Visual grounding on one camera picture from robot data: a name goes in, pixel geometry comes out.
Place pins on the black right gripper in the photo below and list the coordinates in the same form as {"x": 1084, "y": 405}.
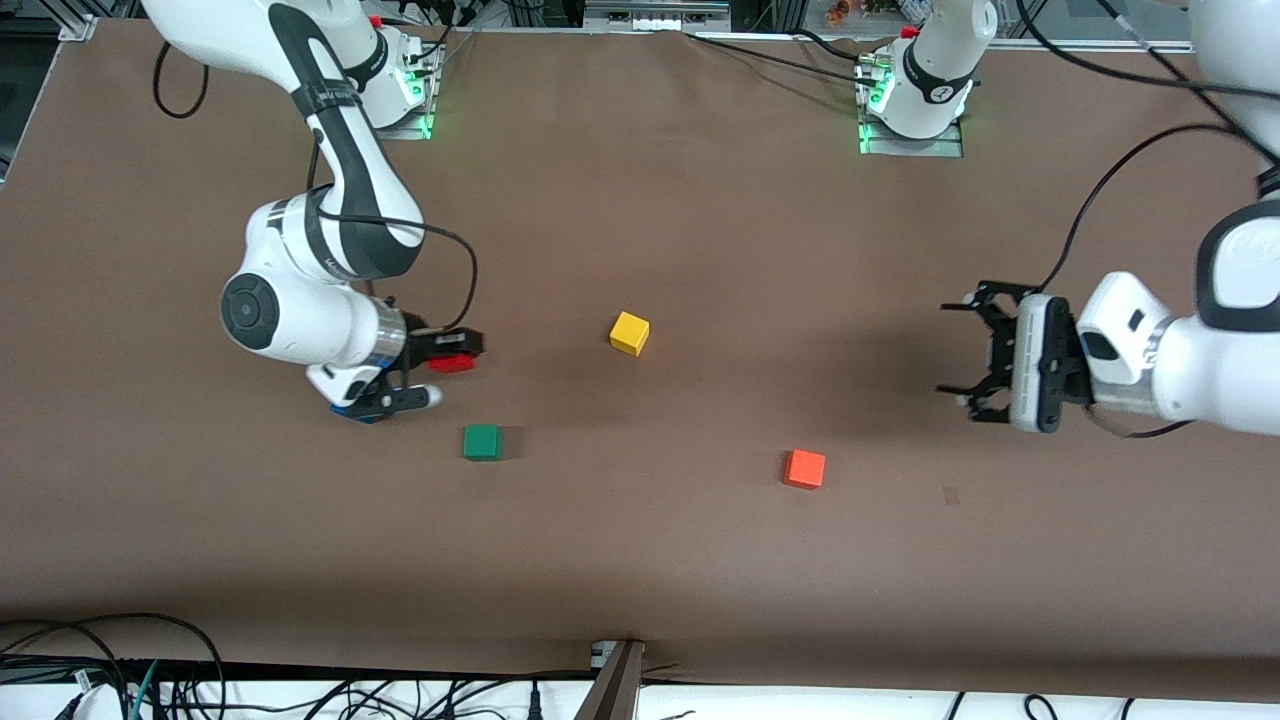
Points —
{"x": 432, "y": 346}

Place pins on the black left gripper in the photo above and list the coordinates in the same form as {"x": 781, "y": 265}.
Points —
{"x": 1062, "y": 372}

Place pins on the red wooden block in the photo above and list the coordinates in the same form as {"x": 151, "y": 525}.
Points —
{"x": 452, "y": 364}

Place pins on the green wooden block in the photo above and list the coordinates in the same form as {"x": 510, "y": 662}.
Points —
{"x": 482, "y": 442}

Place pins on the blue wooden block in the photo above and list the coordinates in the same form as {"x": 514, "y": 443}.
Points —
{"x": 357, "y": 414}

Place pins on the yellow wooden block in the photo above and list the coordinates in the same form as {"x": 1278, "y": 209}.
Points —
{"x": 629, "y": 333}

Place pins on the orange wooden block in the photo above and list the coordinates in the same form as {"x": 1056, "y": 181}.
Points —
{"x": 805, "y": 469}

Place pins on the brown table cover sheet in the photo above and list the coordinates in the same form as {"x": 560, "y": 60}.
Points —
{"x": 640, "y": 560}

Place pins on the white left camera mount bracket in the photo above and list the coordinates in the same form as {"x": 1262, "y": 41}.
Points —
{"x": 1115, "y": 320}

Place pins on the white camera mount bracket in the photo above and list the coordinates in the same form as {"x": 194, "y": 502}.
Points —
{"x": 335, "y": 380}
{"x": 1115, "y": 320}

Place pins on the white right camera mount bracket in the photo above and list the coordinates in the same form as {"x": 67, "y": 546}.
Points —
{"x": 335, "y": 380}

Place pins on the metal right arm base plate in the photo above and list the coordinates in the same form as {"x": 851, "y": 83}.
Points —
{"x": 400, "y": 133}

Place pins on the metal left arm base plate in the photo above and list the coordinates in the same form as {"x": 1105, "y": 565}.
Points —
{"x": 915, "y": 148}

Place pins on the grey metal camera post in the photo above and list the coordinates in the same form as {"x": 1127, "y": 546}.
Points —
{"x": 612, "y": 685}

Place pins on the silver metal rail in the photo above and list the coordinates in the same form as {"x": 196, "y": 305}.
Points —
{"x": 655, "y": 14}

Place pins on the aluminium frame profile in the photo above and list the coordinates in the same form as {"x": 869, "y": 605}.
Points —
{"x": 80, "y": 27}

